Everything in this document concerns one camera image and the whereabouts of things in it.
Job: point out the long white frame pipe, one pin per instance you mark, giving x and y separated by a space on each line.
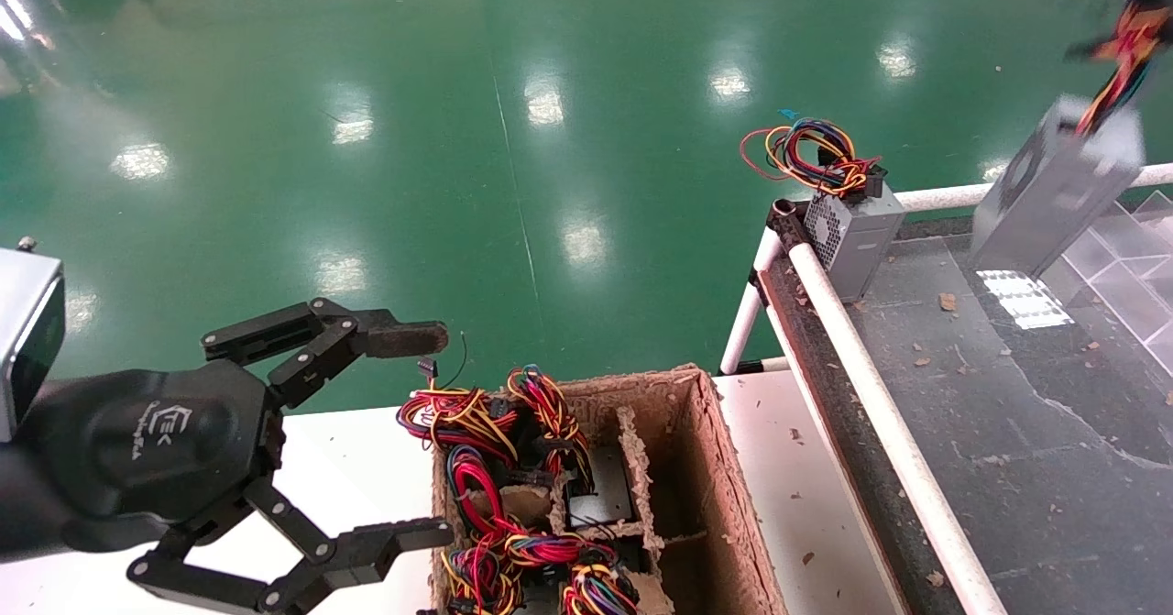
944 196

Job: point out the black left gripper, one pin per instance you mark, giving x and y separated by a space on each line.
147 450

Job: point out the dark conveyor belt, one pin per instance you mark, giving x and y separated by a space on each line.
1008 413

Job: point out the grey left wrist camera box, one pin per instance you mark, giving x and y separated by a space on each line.
27 340

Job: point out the white frame leg pipe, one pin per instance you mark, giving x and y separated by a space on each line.
747 317

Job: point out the white conveyor edge pipe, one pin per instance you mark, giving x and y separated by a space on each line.
880 404

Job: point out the clear acrylic divider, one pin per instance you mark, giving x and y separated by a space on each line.
1132 285

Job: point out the brown pulp divider box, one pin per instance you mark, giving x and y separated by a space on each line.
724 468

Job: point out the brown cardboard scrap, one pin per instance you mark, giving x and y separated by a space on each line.
948 302

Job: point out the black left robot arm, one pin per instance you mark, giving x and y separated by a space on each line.
18 523

